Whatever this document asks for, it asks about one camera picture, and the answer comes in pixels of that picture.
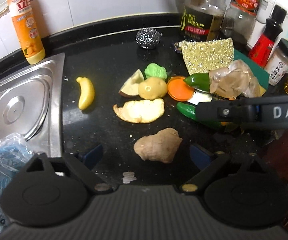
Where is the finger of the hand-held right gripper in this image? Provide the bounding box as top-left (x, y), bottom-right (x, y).
top-left (195, 97), bottom-right (259, 125)

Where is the blue basket with plastic liner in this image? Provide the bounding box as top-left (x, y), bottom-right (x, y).
top-left (0, 132), bottom-right (35, 233)

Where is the ginger root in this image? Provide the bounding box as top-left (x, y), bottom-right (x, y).
top-left (133, 127), bottom-right (183, 164)

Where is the gold glitter sponge cloth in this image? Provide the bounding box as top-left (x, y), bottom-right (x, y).
top-left (180, 37), bottom-right (235, 76)

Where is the toy mushroom half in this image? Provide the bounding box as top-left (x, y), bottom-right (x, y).
top-left (119, 69), bottom-right (145, 97)

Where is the toy potato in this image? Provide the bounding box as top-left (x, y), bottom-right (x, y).
top-left (138, 77), bottom-right (168, 100)

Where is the tiny white peel scrap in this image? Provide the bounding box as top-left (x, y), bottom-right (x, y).
top-left (122, 171), bottom-right (137, 184)

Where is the stainless steel sink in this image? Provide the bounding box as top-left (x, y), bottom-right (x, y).
top-left (0, 52), bottom-right (66, 170)

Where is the spice jar black lid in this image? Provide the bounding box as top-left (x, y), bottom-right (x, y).
top-left (264, 38), bottom-right (288, 86)

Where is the small foil wrapper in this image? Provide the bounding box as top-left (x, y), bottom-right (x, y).
top-left (173, 42), bottom-right (184, 55)

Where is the orange dish soap bottle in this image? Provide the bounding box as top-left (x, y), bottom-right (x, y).
top-left (7, 0), bottom-right (46, 65)

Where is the green toy cabbage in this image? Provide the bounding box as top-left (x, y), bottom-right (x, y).
top-left (144, 63), bottom-right (168, 81)

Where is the large soy sauce bottle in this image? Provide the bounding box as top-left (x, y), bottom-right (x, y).
top-left (221, 0), bottom-right (265, 44)

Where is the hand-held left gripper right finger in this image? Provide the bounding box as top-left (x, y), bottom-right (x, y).
top-left (179, 144), bottom-right (272, 193)

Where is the green yellow sponge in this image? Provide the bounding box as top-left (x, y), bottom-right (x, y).
top-left (233, 49), bottom-right (270, 88)

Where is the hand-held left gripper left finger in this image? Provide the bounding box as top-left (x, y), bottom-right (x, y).
top-left (21, 144), bottom-right (112, 193)

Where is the yellow toy banana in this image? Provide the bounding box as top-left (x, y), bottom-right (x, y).
top-left (76, 77), bottom-right (95, 110)

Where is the clear oil bottle dark label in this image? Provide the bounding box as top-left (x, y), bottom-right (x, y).
top-left (171, 0), bottom-right (227, 42)

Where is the crumpled bag with brown crumbs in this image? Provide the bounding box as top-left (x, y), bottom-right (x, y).
top-left (208, 60), bottom-right (262, 100)

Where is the green toy pepper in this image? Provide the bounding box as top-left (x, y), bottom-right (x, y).
top-left (183, 73), bottom-right (211, 91)

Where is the steel sink cover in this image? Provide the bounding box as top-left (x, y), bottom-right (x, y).
top-left (0, 76), bottom-right (53, 141)

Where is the steel wool scrubber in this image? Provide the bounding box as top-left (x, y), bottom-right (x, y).
top-left (135, 27), bottom-right (160, 49)

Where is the green toy cucumber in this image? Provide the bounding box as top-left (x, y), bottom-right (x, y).
top-left (176, 102), bottom-right (223, 130)

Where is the dark sauce bottle red label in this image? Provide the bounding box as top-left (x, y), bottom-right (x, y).
top-left (248, 5), bottom-right (288, 67)

